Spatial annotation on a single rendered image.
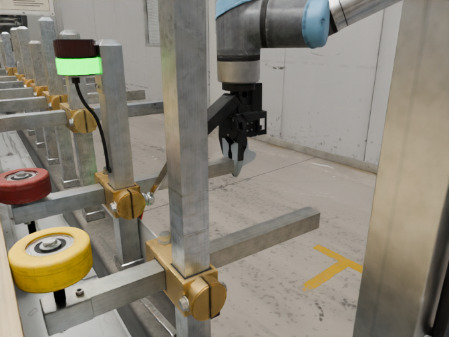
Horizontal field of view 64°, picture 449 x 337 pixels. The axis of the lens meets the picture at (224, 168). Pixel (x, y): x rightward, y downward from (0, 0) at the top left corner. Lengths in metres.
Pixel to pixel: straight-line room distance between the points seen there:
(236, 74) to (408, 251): 0.59
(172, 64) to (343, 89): 3.17
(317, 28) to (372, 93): 2.66
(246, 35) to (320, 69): 2.91
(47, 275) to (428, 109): 0.35
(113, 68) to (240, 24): 0.27
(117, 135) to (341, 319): 1.34
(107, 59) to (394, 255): 0.50
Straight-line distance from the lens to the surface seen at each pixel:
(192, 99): 0.38
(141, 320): 0.63
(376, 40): 3.34
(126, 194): 0.63
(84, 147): 0.88
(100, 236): 0.86
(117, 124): 0.62
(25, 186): 0.63
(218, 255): 0.53
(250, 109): 0.80
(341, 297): 1.84
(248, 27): 0.73
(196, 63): 0.38
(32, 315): 0.83
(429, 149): 0.19
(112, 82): 0.61
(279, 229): 0.58
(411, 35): 0.19
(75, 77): 0.61
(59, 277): 0.41
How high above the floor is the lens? 1.11
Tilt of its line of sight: 20 degrees down
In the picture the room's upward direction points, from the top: straight up
